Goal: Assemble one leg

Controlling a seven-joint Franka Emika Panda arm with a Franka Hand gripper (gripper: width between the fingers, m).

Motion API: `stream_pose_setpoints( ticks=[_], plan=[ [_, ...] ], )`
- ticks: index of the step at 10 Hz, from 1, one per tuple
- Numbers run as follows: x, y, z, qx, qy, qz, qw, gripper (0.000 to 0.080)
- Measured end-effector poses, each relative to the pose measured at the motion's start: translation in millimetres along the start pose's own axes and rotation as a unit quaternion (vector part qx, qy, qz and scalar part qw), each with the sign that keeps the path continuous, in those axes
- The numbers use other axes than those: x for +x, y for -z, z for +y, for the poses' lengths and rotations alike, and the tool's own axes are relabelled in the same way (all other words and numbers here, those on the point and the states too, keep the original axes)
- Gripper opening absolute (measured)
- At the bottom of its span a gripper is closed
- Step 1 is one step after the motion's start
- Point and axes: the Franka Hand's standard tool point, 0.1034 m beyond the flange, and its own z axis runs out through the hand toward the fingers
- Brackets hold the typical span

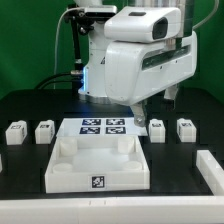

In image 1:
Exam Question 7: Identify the white fence bar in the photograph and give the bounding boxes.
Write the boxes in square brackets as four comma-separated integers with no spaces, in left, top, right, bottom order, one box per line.
[0,196,224,224]
[196,150,224,196]

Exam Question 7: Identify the black camera on stand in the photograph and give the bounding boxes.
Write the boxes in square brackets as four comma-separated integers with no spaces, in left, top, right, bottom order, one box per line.
[78,5,117,20]

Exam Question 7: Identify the black cables at base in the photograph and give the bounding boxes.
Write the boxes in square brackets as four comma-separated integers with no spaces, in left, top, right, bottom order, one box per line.
[34,70,84,90]

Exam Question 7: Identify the grey cable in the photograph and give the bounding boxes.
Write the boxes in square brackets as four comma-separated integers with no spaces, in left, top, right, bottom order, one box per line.
[53,7,78,90]

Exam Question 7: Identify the white right fence bar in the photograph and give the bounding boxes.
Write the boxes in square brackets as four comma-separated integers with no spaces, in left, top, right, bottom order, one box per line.
[196,150,224,196]

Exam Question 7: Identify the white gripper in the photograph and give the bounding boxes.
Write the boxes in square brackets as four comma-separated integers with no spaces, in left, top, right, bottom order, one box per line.
[105,32,197,127]

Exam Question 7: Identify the white sheet with markers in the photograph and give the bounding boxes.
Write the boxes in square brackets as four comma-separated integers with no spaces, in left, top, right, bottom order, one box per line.
[57,117,147,137]

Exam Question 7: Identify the white square table top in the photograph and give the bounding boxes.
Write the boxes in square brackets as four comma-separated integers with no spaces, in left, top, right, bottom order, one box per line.
[45,135,150,193]

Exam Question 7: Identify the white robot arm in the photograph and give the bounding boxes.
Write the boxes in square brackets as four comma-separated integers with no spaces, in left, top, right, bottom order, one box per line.
[74,0,197,126]

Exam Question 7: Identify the white front fence bar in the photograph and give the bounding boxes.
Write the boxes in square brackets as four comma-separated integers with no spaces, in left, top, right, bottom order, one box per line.
[0,196,224,224]

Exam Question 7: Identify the white part at left edge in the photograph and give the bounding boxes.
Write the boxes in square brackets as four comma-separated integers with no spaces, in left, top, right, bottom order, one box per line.
[0,154,3,173]

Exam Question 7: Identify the black camera stand pole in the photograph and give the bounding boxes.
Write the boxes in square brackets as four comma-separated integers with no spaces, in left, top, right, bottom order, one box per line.
[64,11,84,90]

